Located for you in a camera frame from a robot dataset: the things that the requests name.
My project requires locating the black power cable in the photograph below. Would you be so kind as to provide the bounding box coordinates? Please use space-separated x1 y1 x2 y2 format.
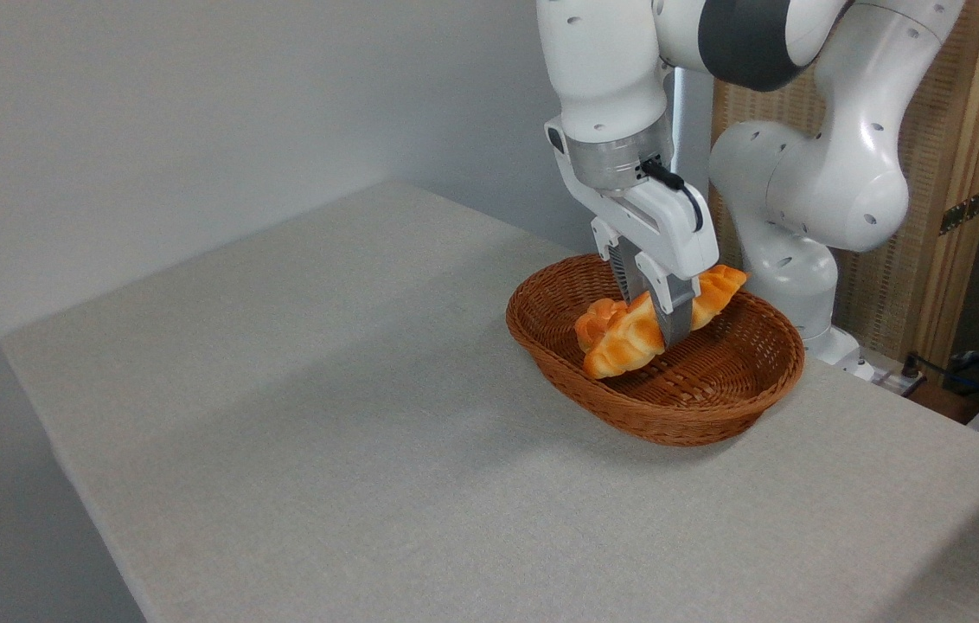
900 350 979 409

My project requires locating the white power strip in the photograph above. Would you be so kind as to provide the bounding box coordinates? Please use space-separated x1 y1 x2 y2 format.
872 365 925 397

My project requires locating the white vertical pole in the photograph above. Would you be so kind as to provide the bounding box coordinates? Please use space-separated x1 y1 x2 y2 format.
669 67 716 256

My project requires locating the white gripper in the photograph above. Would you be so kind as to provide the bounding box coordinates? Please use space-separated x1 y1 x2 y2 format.
545 118 720 350

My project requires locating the brown wicker basket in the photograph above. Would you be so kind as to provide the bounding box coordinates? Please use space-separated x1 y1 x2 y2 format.
505 252 806 448

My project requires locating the metal screen hinge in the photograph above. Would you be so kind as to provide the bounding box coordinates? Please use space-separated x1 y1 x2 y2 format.
939 186 979 236

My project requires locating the long braided bread loaf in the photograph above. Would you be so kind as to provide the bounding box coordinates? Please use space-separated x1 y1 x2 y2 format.
583 265 750 380

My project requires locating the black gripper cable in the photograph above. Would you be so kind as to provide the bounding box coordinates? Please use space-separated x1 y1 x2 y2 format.
640 157 706 234

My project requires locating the round knotted bread roll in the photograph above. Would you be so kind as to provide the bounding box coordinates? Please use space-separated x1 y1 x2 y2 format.
574 299 627 353

